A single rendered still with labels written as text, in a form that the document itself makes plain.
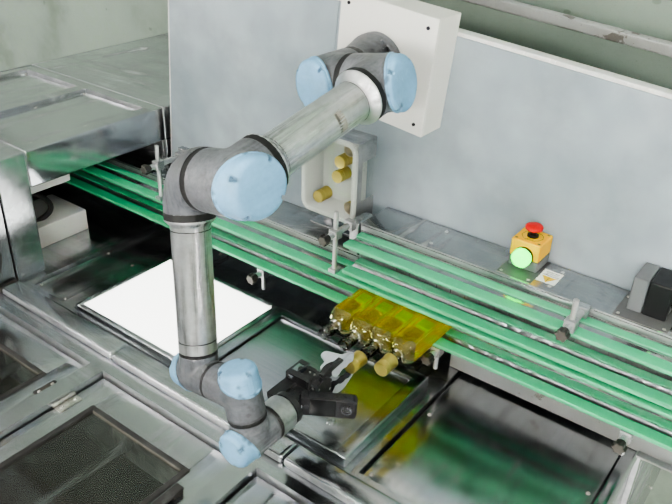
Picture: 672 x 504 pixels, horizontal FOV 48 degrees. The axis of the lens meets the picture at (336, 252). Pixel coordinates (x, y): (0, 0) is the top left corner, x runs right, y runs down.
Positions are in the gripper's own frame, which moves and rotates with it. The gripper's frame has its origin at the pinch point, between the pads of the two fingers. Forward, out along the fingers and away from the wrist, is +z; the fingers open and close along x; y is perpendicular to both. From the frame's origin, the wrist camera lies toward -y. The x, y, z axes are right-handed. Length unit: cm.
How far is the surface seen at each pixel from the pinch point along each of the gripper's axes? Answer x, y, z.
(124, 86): -23, 132, 49
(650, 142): -49, -39, 44
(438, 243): -15.6, 0.2, 34.4
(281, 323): 12.5, 33.6, 15.6
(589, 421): 13, -44, 31
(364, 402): 12.5, -1.2, 4.0
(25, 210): -6, 107, -8
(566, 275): -16, -29, 40
